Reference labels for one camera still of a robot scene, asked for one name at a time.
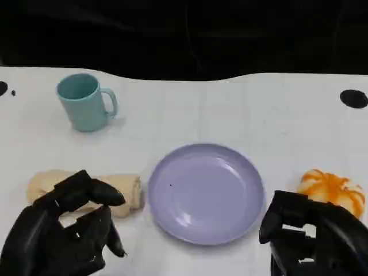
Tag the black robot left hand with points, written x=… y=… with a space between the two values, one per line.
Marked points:
x=37 y=238

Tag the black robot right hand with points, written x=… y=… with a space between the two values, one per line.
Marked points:
x=336 y=250

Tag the beige towel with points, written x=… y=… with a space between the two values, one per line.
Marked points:
x=128 y=187

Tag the orange and white bread roll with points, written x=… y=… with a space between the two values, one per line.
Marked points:
x=327 y=184

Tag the pale green mug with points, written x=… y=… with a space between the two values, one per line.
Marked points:
x=83 y=112

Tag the lilac plate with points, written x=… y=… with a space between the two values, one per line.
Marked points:
x=207 y=195

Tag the large black table grommet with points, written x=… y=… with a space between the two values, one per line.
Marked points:
x=353 y=99

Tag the black backdrop curtain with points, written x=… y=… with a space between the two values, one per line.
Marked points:
x=184 y=34

